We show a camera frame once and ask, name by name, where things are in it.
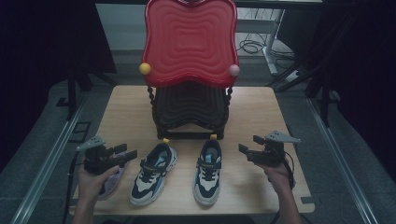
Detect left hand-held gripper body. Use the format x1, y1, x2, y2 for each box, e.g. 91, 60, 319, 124
76, 134, 126, 175

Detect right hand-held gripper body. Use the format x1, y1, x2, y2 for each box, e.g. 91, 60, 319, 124
248, 130, 302, 168

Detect light purple sneaker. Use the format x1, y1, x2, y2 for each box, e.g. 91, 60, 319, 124
97, 151, 129, 201

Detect navy and white sneaker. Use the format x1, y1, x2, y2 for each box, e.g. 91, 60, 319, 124
191, 133, 223, 207
129, 138, 179, 207

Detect red wavy rack top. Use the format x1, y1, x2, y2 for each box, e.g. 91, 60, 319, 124
138, 0, 241, 141

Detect person's right hand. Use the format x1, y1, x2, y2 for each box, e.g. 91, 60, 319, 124
256, 161, 293, 194

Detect person's left hand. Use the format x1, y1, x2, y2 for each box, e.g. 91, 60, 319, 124
78, 164, 120, 206

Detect black metal stand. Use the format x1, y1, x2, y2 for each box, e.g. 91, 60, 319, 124
267, 12, 344, 127
57, 66, 118, 120

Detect white power strip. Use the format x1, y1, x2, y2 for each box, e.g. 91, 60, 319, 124
284, 69, 304, 83

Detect black curtain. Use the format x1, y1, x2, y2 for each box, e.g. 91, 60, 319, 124
276, 0, 396, 185
0, 0, 118, 172

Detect right hand-held gripper black cable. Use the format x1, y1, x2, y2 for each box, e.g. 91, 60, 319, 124
269, 150, 296, 224

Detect hand-held gripper black cable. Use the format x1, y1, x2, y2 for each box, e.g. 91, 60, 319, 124
269, 150, 296, 224
62, 151, 79, 224

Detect left hand-held gripper black cable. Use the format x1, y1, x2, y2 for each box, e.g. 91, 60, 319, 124
62, 151, 79, 224

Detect metal floor rail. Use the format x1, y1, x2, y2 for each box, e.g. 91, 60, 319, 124
8, 92, 90, 224
306, 97, 379, 224

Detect black cables on floor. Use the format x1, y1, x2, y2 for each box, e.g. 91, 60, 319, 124
237, 31, 295, 62

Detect white metal desk frame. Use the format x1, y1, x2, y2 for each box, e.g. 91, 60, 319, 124
236, 8, 286, 77

